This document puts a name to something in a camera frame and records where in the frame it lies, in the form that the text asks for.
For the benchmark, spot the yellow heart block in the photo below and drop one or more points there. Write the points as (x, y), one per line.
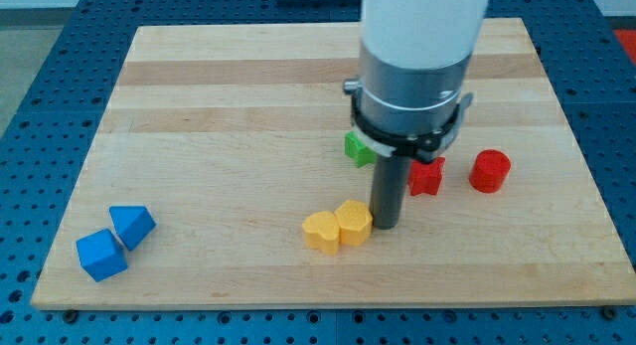
(321, 232)

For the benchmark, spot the red star block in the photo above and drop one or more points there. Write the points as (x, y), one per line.
(425, 178)

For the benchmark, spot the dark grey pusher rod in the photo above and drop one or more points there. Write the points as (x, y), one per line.
(389, 182)

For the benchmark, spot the yellow hexagon block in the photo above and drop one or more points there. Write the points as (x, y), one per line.
(355, 221)

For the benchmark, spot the wooden board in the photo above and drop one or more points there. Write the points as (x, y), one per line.
(232, 135)

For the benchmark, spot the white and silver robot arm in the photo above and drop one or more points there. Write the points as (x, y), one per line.
(407, 99)

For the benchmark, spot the green star block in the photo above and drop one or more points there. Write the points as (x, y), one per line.
(359, 152)

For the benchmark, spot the blue perforated table plate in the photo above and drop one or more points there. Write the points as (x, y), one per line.
(45, 144)

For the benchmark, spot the red cylinder block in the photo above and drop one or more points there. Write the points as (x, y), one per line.
(490, 170)

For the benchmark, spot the blue triangle block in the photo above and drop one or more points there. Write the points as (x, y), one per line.
(132, 224)

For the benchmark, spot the blue cube block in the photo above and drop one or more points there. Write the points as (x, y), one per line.
(101, 255)

